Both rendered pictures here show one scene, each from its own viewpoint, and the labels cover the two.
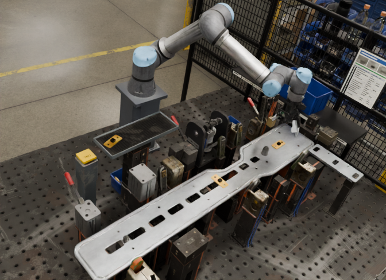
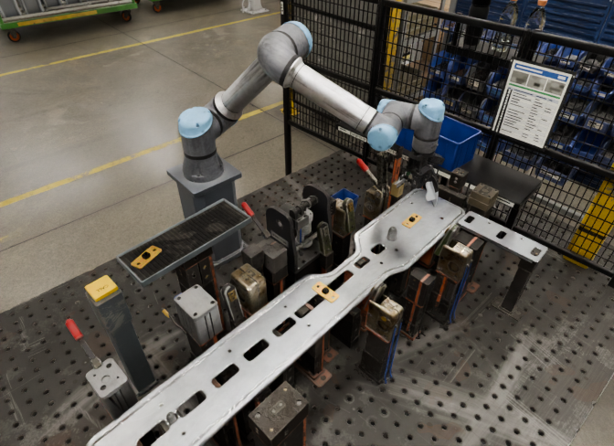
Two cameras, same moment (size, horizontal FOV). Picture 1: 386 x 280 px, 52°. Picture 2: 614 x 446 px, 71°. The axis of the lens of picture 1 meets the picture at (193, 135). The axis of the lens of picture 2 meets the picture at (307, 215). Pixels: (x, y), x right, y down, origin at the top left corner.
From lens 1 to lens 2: 0.55 m
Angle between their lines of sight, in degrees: 4
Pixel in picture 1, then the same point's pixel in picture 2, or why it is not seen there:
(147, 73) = (203, 146)
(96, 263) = not seen: outside the picture
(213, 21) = (275, 47)
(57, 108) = (136, 210)
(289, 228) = (445, 342)
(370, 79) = (535, 104)
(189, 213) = (278, 354)
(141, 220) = (200, 378)
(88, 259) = not seen: outside the picture
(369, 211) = (563, 298)
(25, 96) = (98, 201)
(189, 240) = (275, 407)
